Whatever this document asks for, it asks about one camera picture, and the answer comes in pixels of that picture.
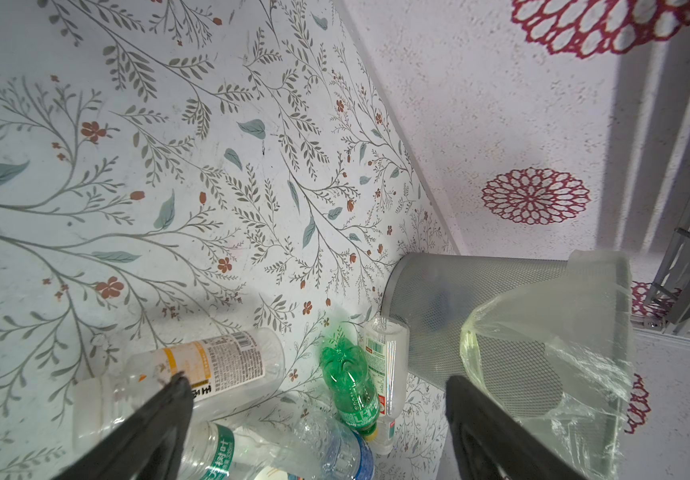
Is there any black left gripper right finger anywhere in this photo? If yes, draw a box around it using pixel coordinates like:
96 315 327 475
445 375 582 479

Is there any crushed Pocari bottle blue label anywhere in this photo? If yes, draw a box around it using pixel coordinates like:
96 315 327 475
288 411 375 480

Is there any clear bottle green red label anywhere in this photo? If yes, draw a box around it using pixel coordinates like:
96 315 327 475
359 316 410 456

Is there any green plastic bin liner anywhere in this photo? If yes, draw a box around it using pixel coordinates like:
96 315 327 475
460 250 634 479

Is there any green bottle yellow cap upper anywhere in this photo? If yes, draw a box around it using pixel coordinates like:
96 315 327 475
320 334 380 441

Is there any silver mesh waste bin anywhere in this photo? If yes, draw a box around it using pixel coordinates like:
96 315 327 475
380 251 633 421

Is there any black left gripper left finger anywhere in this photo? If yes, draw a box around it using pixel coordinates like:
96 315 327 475
57 373 194 480

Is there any clear bottle white yellow label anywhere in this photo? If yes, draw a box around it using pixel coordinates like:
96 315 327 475
177 422 323 479

